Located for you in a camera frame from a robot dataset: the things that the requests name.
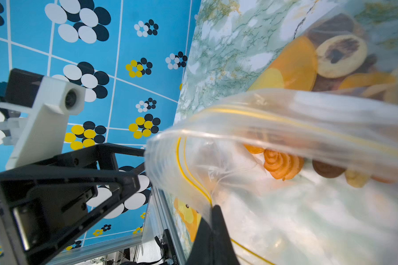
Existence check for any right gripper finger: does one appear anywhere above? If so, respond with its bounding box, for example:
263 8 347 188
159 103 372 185
186 205 240 265

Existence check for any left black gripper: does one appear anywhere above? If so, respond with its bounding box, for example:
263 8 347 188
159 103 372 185
0 143 145 265

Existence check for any ziploc bag of cookies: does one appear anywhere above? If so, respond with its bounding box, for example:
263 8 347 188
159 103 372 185
145 1 398 265

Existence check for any near left ziploc cookie bag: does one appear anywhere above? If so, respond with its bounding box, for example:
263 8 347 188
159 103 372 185
174 198 202 242

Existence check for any aluminium front rail frame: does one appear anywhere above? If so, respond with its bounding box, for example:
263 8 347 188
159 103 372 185
49 188 186 265

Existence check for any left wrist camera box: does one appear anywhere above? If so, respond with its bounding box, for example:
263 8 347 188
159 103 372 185
0 68 86 170

